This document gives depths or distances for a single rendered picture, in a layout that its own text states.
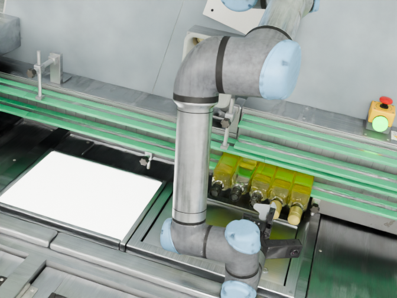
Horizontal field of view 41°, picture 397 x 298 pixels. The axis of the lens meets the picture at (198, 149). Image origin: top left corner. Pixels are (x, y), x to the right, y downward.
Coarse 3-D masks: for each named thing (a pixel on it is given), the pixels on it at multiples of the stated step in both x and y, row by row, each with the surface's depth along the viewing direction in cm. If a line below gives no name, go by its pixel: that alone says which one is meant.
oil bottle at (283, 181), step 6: (282, 168) 160; (276, 174) 156; (282, 174) 157; (288, 174) 157; (294, 174) 158; (276, 180) 154; (282, 180) 154; (288, 180) 154; (276, 186) 151; (282, 186) 151; (288, 186) 152; (270, 192) 151; (276, 192) 149; (282, 192) 149; (288, 192) 150; (270, 198) 151; (282, 198) 149; (282, 204) 150
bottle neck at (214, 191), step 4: (216, 180) 153; (216, 184) 150; (220, 184) 151; (212, 188) 149; (216, 188) 149; (220, 188) 150; (212, 192) 150; (216, 192) 151; (212, 196) 150; (216, 196) 149
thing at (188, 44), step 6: (186, 36) 162; (192, 36) 162; (198, 36) 161; (204, 36) 160; (210, 36) 161; (186, 42) 163; (192, 42) 167; (186, 48) 164; (186, 54) 165; (222, 96) 174; (228, 96) 167; (222, 102) 171; (228, 102) 168
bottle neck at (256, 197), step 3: (255, 192) 149; (258, 192) 149; (261, 192) 150; (252, 195) 149; (255, 195) 148; (258, 195) 148; (261, 195) 149; (252, 198) 147; (255, 198) 147; (258, 198) 147; (261, 198) 149; (249, 201) 147; (252, 201) 149; (255, 201) 149; (258, 201) 146; (249, 204) 147; (252, 204) 148; (252, 207) 147
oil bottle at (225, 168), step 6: (222, 156) 162; (228, 156) 162; (234, 156) 162; (240, 156) 164; (222, 162) 159; (228, 162) 159; (234, 162) 159; (216, 168) 155; (222, 168) 156; (228, 168) 156; (234, 168) 157; (216, 174) 153; (222, 174) 153; (228, 174) 153; (222, 180) 152; (228, 180) 153; (228, 186) 154
